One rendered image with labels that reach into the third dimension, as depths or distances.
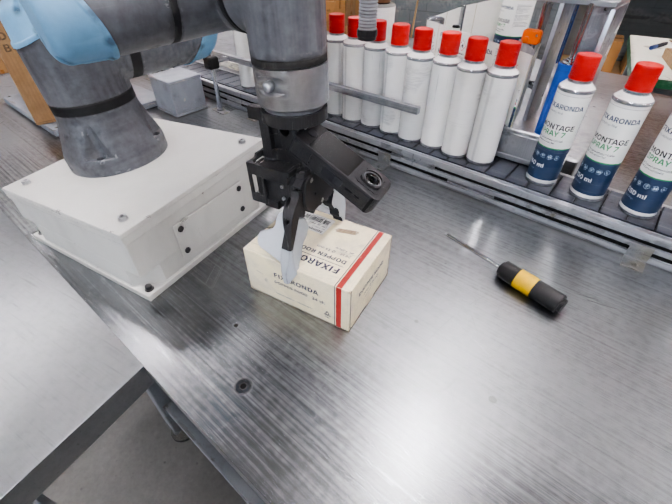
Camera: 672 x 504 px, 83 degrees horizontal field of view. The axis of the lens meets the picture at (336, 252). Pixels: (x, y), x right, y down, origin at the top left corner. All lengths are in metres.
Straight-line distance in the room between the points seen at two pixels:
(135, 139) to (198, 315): 0.28
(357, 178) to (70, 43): 0.27
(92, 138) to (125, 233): 0.19
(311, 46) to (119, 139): 0.36
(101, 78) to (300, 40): 0.34
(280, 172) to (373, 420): 0.29
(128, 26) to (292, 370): 0.38
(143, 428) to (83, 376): 0.94
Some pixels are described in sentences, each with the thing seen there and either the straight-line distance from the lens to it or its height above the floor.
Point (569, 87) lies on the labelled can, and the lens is 0.71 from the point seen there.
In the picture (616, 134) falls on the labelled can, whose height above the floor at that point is 0.99.
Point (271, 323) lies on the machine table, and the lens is 0.52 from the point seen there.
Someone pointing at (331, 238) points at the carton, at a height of 0.90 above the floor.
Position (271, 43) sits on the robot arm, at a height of 1.15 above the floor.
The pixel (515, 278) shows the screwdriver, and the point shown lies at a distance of 0.59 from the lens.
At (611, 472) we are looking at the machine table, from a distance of 0.50.
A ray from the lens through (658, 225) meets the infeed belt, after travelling 0.76.
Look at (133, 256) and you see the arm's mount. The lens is 0.55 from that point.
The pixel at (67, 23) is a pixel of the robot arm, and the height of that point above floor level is 1.17.
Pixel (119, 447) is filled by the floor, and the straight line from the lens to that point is 1.49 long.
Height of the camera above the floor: 1.23
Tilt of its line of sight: 41 degrees down
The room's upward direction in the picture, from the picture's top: straight up
